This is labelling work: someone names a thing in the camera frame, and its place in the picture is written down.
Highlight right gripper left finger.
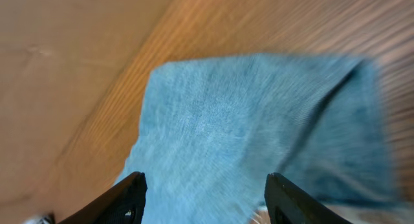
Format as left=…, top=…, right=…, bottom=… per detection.
left=60, top=172, right=147, bottom=224

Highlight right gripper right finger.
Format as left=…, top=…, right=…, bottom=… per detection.
left=265, top=173, right=350, bottom=224

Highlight blue denim jeans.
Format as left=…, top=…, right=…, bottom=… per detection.
left=120, top=54, right=398, bottom=223

